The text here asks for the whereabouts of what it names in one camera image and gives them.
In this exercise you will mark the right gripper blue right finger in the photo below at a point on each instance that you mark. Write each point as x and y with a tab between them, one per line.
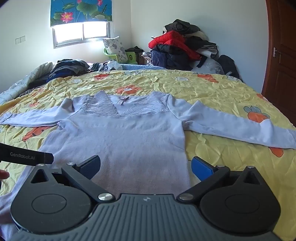
202	169

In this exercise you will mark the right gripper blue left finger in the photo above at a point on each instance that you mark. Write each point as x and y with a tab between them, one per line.
88	168

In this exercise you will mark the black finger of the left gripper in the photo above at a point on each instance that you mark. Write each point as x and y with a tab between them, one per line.
24	156

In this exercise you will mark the lavender long sleeve top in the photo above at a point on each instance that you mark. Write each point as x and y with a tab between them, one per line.
145	188

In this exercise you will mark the folded dark clothes stack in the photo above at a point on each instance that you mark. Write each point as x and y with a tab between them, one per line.
68	67

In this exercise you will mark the person's left hand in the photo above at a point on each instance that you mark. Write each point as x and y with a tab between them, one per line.
4	175

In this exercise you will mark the light patterned blanket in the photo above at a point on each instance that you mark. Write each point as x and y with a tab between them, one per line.
22	85

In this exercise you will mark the yellow floral quilt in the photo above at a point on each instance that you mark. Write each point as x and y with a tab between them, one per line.
215	91

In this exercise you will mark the blue bed sheet edge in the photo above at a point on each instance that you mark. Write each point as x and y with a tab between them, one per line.
130	67

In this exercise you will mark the brown wooden door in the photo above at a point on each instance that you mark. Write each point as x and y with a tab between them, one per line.
279	83

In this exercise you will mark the green plastic chair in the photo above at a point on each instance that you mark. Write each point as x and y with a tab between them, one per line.
131	57

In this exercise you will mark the floral white pillow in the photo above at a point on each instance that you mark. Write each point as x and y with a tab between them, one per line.
114	46

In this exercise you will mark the pile of dark jackets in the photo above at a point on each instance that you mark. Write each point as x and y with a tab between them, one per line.
174	58

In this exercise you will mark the bright window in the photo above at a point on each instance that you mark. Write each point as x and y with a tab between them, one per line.
78	33

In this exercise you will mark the red puffer jacket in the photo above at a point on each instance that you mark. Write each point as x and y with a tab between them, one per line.
175	39

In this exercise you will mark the lotus print roller blind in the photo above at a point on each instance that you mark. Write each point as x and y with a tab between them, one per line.
79	11

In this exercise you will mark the white wall switch plate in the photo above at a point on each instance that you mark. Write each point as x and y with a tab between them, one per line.
20	40

